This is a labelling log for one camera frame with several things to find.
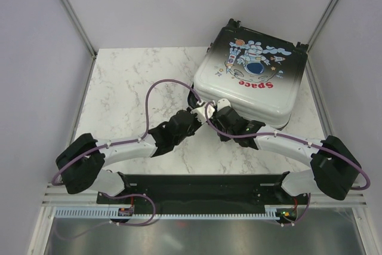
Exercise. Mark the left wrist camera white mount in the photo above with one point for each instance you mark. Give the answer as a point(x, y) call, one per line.
point(203, 111)

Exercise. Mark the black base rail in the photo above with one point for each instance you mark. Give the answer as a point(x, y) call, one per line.
point(202, 194)

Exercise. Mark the aluminium frame post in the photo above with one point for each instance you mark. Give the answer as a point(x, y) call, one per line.
point(74, 19)
point(327, 13)

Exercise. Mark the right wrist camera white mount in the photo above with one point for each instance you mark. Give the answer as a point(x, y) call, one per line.
point(214, 106)

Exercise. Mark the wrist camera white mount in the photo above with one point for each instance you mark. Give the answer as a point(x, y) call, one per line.
point(203, 111)
point(214, 106)

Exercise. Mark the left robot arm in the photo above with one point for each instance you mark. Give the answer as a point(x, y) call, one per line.
point(81, 164)

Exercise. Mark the left aluminium frame post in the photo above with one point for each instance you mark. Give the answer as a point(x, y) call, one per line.
point(74, 19)

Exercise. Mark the right aluminium frame post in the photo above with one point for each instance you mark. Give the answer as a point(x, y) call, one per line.
point(327, 13)

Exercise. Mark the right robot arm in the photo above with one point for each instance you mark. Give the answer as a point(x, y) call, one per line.
point(332, 169)

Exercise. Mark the light blue cable duct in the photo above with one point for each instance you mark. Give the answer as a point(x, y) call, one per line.
point(120, 213)

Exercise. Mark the white suitcase with dark lining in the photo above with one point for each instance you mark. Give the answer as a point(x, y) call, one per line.
point(259, 74)

